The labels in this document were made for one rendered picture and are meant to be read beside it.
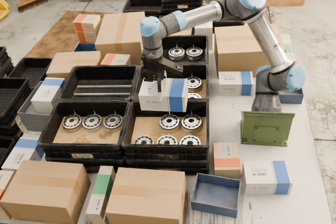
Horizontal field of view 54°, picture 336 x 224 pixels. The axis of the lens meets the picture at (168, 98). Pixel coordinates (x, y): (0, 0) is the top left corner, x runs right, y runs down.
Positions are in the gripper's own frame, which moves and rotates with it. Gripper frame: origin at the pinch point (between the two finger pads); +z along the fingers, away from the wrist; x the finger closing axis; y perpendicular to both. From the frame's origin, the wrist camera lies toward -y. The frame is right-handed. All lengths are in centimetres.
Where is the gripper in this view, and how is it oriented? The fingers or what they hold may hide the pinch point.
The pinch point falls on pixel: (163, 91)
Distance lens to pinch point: 147.1
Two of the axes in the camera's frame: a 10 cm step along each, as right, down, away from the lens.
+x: -1.4, 6.8, -7.2
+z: 0.9, 7.3, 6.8
